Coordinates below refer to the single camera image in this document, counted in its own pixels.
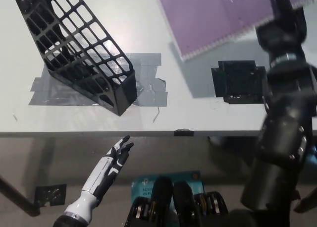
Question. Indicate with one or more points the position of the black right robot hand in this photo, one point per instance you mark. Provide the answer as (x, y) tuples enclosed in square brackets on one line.
[(282, 36)]

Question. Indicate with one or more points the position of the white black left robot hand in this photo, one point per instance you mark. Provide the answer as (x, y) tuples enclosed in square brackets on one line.
[(101, 172)]

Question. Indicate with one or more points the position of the purple spiral notebook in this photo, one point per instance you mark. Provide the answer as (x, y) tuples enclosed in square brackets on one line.
[(210, 18)]

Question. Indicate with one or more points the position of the black mesh magazine shelf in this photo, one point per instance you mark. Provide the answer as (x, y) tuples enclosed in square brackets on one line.
[(126, 93)]

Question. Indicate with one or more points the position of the black desk leg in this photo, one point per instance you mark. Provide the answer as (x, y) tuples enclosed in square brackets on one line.
[(15, 197)]

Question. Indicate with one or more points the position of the large black tape patch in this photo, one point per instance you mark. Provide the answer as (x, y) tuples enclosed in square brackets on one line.
[(235, 83)]

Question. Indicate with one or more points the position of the teal cardboard box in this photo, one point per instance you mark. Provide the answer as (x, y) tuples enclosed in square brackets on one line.
[(188, 178)]

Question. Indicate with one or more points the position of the small black tape strip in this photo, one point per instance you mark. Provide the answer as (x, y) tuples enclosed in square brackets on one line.
[(183, 132)]

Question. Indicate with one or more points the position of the grey tape patch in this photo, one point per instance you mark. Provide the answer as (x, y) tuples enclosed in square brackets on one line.
[(148, 63)]

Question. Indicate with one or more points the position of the brown chair leg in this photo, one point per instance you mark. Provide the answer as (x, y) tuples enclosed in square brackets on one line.
[(305, 202)]

